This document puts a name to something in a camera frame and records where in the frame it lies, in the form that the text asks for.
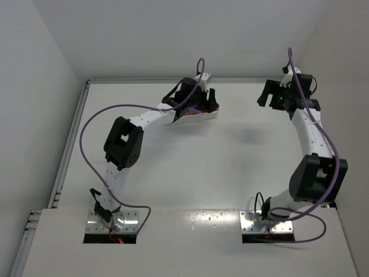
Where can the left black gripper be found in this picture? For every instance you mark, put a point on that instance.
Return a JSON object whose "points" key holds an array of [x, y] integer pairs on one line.
{"points": [[205, 100]]}

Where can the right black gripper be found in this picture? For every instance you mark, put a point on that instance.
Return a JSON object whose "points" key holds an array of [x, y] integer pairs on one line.
{"points": [[273, 96]]}

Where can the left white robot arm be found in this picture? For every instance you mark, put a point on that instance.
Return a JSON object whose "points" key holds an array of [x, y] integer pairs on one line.
{"points": [[123, 144]]}

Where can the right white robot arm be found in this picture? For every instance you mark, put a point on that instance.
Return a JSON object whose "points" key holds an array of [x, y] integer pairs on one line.
{"points": [[318, 177]]}

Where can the white three-compartment tray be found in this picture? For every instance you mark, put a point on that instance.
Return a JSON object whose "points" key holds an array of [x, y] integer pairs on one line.
{"points": [[195, 114]]}

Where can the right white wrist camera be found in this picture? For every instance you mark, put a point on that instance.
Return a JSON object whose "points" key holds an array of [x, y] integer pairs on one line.
{"points": [[288, 76]]}

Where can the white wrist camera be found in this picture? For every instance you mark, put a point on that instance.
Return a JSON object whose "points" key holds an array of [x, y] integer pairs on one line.
{"points": [[203, 81], [288, 76]]}

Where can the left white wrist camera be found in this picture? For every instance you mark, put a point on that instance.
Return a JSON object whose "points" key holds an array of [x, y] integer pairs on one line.
{"points": [[203, 81]]}

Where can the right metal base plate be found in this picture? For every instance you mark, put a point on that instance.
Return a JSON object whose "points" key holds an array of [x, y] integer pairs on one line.
{"points": [[252, 224]]}

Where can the metal base plate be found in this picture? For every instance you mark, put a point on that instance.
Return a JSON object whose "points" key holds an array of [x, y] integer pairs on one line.
{"points": [[252, 224], [124, 222]]}

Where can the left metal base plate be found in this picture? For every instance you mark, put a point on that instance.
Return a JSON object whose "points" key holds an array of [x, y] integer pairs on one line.
{"points": [[124, 222]]}

